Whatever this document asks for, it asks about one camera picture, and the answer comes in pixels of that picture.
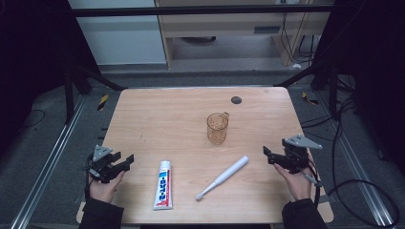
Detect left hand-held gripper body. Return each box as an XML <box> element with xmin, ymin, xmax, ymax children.
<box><xmin>86</xmin><ymin>144</ymin><xmax>119</xmax><ymax>184</ymax></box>

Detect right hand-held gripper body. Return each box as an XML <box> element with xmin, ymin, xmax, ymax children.
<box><xmin>281</xmin><ymin>134</ymin><xmax>323</xmax><ymax>175</ymax></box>

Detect white toothpaste tube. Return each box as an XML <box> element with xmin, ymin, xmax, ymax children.
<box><xmin>153</xmin><ymin>159</ymin><xmax>174</xmax><ymax>211</ymax></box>

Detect white electric toothbrush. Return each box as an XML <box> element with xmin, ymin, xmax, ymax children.
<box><xmin>195</xmin><ymin>155</ymin><xmax>250</xmax><ymax>202</ymax></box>

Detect transparent amber plastic cup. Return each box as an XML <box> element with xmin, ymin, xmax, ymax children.
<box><xmin>206</xmin><ymin>111</ymin><xmax>230</xmax><ymax>146</ymax></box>

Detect person's left hand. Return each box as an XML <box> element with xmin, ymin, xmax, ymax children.
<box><xmin>89</xmin><ymin>170</ymin><xmax>127</xmax><ymax>204</ymax></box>

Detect person's right hand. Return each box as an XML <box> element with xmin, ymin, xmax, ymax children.
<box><xmin>273</xmin><ymin>161</ymin><xmax>314</xmax><ymax>201</ymax></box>

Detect yellow black striped tape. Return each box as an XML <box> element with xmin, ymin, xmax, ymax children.
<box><xmin>301</xmin><ymin>91</ymin><xmax>319</xmax><ymax>106</ymax></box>
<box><xmin>96</xmin><ymin>94</ymin><xmax>110</xmax><ymax>112</ymax></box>

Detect black metal stand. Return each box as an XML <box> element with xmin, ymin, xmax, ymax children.
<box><xmin>62</xmin><ymin>61</ymin><xmax>128</xmax><ymax>126</ymax></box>
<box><xmin>272</xmin><ymin>61</ymin><xmax>339</xmax><ymax>119</ymax></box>

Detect white cabinet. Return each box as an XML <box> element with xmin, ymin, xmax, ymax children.
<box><xmin>67</xmin><ymin>0</ymin><xmax>168</xmax><ymax>66</ymax></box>

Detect light wooden desk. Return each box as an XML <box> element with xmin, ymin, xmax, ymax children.
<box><xmin>155</xmin><ymin>0</ymin><xmax>333</xmax><ymax>69</ymax></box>

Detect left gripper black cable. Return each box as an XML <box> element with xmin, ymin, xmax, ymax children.
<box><xmin>83</xmin><ymin>161</ymin><xmax>96</xmax><ymax>199</ymax></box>

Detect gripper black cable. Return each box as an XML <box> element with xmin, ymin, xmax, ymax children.
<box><xmin>83</xmin><ymin>161</ymin><xmax>96</xmax><ymax>199</ymax></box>
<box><xmin>302</xmin><ymin>157</ymin><xmax>323</xmax><ymax>209</ymax></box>

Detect thick black floor cable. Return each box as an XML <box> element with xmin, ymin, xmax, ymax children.
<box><xmin>327</xmin><ymin>98</ymin><xmax>401</xmax><ymax>229</ymax></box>

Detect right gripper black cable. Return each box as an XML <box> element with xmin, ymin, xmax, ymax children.
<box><xmin>302</xmin><ymin>157</ymin><xmax>323</xmax><ymax>209</ymax></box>

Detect aluminium floor rail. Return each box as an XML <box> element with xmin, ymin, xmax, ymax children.
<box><xmin>316</xmin><ymin>92</ymin><xmax>395</xmax><ymax>228</ymax></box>
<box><xmin>9</xmin><ymin>94</ymin><xmax>88</xmax><ymax>229</ymax></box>

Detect thin black floor cable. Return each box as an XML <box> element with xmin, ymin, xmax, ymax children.
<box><xmin>18</xmin><ymin>109</ymin><xmax>46</xmax><ymax>132</ymax></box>

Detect black cables under desk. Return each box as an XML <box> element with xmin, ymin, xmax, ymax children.
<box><xmin>280</xmin><ymin>3</ymin><xmax>318</xmax><ymax>66</ymax></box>

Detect black horizontal frame bar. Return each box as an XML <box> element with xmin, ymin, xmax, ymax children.
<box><xmin>70</xmin><ymin>4</ymin><xmax>333</xmax><ymax>18</ymax></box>

